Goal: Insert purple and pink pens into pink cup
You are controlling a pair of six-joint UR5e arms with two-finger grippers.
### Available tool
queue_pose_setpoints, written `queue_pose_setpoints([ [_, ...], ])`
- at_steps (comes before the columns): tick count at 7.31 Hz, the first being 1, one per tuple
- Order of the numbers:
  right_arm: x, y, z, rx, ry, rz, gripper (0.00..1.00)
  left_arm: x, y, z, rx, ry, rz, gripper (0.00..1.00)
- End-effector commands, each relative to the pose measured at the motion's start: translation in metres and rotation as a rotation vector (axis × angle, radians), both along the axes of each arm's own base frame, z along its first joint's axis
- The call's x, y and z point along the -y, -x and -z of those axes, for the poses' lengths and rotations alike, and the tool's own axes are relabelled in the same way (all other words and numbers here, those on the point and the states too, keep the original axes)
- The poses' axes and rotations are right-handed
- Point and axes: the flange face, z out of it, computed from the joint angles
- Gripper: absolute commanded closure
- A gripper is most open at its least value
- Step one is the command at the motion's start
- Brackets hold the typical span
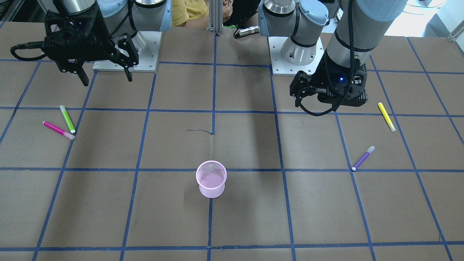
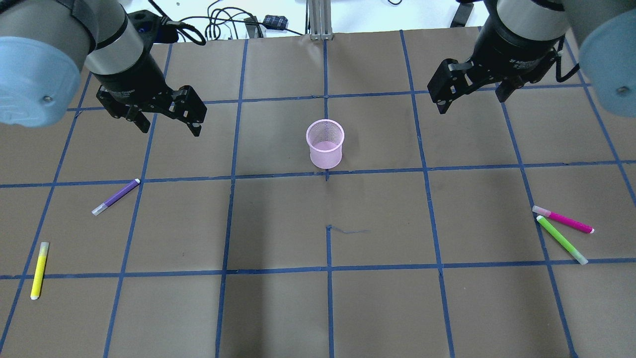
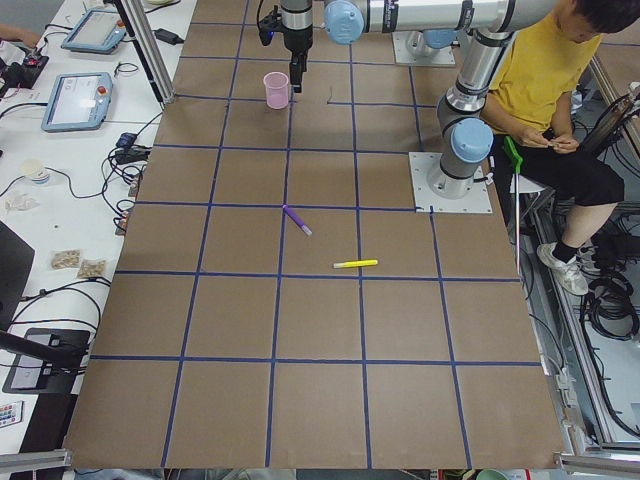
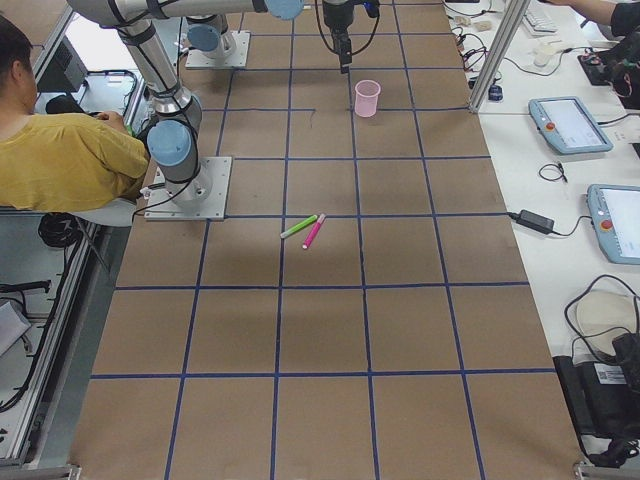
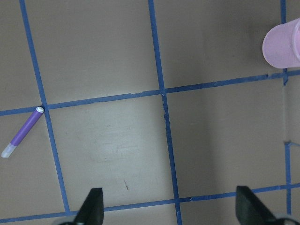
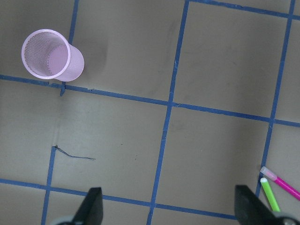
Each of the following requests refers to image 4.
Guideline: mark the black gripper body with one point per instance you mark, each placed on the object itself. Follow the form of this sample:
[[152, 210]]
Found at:
[[335, 20]]

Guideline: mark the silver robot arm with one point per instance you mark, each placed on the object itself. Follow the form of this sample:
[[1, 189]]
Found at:
[[211, 35], [173, 142]]

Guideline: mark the pink plastic cup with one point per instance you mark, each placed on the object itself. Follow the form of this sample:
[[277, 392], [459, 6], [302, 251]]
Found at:
[[366, 98]]

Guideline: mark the white keyboard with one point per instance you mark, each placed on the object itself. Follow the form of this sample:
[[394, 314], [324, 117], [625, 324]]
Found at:
[[537, 22]]

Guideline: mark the pink highlighter pen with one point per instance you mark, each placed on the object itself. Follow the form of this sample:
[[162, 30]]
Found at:
[[313, 232]]

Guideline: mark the green highlighter pen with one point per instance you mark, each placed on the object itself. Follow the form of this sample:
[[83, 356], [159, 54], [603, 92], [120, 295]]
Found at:
[[299, 226]]

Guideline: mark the upper teach pendant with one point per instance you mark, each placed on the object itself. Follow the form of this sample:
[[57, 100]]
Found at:
[[567, 126]]

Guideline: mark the teach pendant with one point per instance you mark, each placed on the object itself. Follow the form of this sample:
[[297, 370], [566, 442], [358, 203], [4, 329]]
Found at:
[[614, 210], [567, 126]]

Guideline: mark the black power adapter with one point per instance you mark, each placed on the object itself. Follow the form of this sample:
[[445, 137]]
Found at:
[[535, 222]]

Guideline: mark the person in yellow shirt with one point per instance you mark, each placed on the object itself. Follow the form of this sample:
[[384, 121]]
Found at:
[[68, 162]]

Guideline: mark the lower teach pendant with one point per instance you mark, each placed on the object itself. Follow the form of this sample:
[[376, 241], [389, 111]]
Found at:
[[614, 210]]

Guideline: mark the black device on table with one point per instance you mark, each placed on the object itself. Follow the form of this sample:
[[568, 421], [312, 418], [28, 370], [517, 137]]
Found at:
[[600, 383]]

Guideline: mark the aluminium frame post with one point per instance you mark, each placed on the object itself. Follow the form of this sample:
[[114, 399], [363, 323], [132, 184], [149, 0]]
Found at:
[[512, 16]]

